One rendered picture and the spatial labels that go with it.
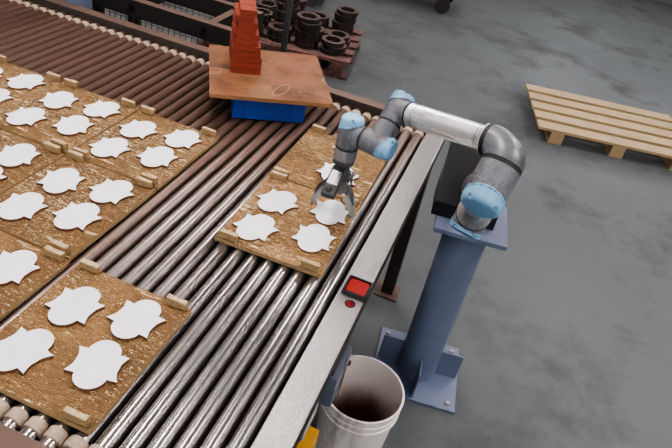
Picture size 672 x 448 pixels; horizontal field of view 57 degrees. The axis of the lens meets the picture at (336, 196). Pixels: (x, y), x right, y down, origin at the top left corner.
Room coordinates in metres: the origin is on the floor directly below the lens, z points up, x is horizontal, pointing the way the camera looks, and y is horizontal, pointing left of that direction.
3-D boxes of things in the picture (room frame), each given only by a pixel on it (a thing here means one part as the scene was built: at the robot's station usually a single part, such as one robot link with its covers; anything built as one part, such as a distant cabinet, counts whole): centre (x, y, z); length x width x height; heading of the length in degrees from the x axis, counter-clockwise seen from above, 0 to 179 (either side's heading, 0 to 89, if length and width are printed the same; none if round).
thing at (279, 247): (1.64, 0.12, 0.93); 0.41 x 0.35 x 0.02; 168
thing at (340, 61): (5.49, 0.77, 0.25); 1.36 x 0.94 x 0.49; 85
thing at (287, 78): (2.50, 0.40, 1.03); 0.50 x 0.50 x 0.02; 16
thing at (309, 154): (2.05, 0.04, 0.93); 0.41 x 0.35 x 0.02; 168
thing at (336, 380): (1.20, -0.08, 0.77); 0.14 x 0.11 x 0.18; 167
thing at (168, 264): (1.69, 0.35, 0.90); 1.95 x 0.05 x 0.05; 167
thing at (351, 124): (1.75, 0.00, 1.24); 0.09 x 0.08 x 0.11; 64
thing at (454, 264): (1.99, -0.52, 0.44); 0.38 x 0.38 x 0.87; 84
